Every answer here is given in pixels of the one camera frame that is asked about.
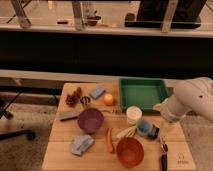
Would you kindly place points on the blue sponge block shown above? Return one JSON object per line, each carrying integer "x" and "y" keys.
{"x": 97, "y": 92}

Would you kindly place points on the crumpled blue cloth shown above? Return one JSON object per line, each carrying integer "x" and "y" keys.
{"x": 80, "y": 144}

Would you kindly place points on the small dark jar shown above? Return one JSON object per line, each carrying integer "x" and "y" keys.
{"x": 153, "y": 134}

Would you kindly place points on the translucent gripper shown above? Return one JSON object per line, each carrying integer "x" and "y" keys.
{"x": 166, "y": 127}

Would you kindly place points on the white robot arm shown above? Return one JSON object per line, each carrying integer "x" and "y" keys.
{"x": 188, "y": 95}

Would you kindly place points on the black handled tool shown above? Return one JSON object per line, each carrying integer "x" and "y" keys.
{"x": 164, "y": 157}

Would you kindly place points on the orange carrot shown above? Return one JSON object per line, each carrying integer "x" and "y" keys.
{"x": 109, "y": 141}

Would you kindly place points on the brown pine cone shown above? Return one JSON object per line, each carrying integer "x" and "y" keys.
{"x": 72, "y": 99}

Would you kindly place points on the wooden board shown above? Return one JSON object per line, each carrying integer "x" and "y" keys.
{"x": 58, "y": 156}

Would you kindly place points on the black white striped ball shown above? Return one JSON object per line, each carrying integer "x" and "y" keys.
{"x": 85, "y": 100}

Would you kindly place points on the white plastic cup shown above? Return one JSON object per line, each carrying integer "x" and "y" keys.
{"x": 133, "y": 114}

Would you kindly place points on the blue cup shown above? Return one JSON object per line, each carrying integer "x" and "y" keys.
{"x": 144, "y": 128}

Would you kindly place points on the orange bowl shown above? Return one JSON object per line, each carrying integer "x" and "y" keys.
{"x": 130, "y": 152}

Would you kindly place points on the orange fruit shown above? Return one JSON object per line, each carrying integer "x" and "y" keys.
{"x": 108, "y": 99}

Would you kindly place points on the green plastic tray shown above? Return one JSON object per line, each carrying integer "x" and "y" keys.
{"x": 143, "y": 93}

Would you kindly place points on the corn cob toy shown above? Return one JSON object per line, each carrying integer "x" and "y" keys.
{"x": 128, "y": 132}

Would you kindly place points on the purple bowl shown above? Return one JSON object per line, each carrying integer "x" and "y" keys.
{"x": 90, "y": 120}

